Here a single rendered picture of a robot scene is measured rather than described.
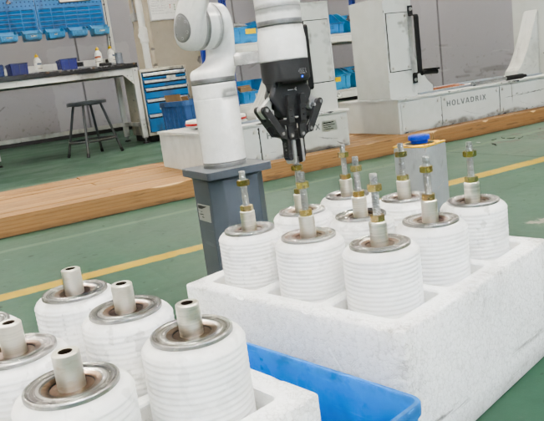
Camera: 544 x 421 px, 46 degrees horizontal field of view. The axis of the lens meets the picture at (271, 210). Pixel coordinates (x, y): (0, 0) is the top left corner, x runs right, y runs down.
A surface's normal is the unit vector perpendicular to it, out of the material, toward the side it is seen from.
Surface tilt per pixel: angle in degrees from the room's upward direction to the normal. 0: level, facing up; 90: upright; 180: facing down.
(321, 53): 90
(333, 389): 88
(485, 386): 90
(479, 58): 90
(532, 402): 0
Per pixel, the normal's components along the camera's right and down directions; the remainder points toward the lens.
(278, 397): -0.13, -0.97
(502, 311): 0.70, 0.05
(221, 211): -0.28, 0.22
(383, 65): -0.87, 0.21
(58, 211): 0.48, 0.12
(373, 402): -0.72, 0.20
